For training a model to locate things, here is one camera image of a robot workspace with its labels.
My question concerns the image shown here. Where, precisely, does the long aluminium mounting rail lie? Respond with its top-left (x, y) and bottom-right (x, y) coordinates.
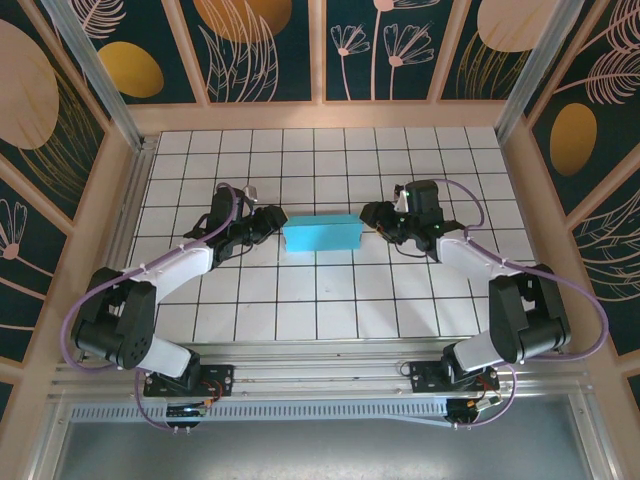
top-left (47, 339), bottom-right (594, 401)

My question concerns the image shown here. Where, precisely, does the black electronics with yellow plug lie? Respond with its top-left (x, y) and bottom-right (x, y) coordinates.
top-left (446, 397), bottom-right (504, 426)

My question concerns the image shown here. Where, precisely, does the small black circuit board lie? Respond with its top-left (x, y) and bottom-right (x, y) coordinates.
top-left (164, 403), bottom-right (209, 420)

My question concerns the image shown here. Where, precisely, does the slotted grey cable duct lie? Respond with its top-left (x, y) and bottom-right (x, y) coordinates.
top-left (69, 403), bottom-right (451, 425)

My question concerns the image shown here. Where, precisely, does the grey metal sheet panel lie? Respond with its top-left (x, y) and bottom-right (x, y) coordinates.
top-left (49, 419), bottom-right (591, 480)

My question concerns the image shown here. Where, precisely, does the aluminium side rail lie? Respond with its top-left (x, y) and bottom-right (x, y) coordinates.
top-left (77, 137), bottom-right (159, 361)

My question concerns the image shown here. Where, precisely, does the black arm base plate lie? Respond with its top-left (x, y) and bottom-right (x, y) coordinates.
top-left (409, 360), bottom-right (500, 394)
top-left (143, 364), bottom-right (236, 399)

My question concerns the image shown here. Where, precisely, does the aluminium frame beam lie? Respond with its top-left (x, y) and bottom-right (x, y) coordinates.
top-left (27, 397), bottom-right (71, 480)
top-left (569, 389), bottom-right (619, 480)

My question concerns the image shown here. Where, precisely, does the blue and white paper box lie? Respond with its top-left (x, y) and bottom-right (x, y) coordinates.
top-left (282, 213), bottom-right (363, 254)

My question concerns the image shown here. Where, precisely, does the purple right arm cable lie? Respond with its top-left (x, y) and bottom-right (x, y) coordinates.
top-left (432, 178), bottom-right (610, 430)

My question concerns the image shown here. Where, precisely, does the aluminium corner post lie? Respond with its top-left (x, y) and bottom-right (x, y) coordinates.
top-left (39, 0), bottom-right (151, 151)
top-left (493, 0), bottom-right (601, 147)

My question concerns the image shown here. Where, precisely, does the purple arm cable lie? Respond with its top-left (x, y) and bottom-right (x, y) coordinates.
top-left (63, 182), bottom-right (251, 432)
top-left (432, 178), bottom-right (610, 430)

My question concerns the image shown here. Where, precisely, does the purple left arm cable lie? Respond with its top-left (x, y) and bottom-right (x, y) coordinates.
top-left (63, 182), bottom-right (251, 432)

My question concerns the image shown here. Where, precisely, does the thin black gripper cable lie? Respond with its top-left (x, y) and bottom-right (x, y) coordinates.
top-left (392, 239), bottom-right (432, 260)

